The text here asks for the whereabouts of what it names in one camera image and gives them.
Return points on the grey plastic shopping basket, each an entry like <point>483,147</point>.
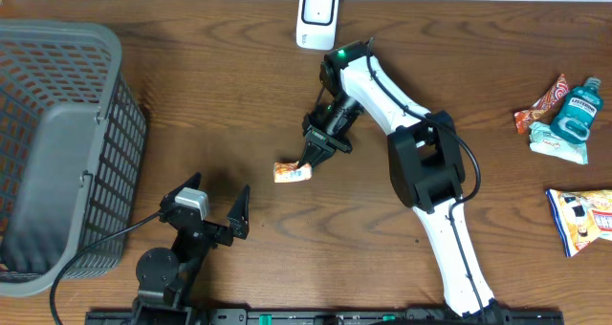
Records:
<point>72,143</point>

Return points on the small orange tissue pack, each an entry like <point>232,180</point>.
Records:
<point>289,172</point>

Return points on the orange red snack bar wrapper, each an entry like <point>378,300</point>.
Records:
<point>557,92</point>

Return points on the yellow chips snack bag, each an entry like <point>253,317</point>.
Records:
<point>581,217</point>

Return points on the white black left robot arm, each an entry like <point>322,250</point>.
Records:
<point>166,275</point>

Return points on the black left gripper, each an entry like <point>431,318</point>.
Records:
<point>238,223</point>

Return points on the white barcode scanner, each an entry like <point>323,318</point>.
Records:
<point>316,24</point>

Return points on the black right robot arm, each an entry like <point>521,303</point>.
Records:
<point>425,163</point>

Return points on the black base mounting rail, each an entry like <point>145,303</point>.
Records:
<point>493,315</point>

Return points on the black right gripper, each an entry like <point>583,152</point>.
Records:
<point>310,129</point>

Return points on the pale green snack packet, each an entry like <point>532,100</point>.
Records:
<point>544,141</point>

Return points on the teal Listerine mouthwash bottle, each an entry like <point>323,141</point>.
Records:
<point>578,112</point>

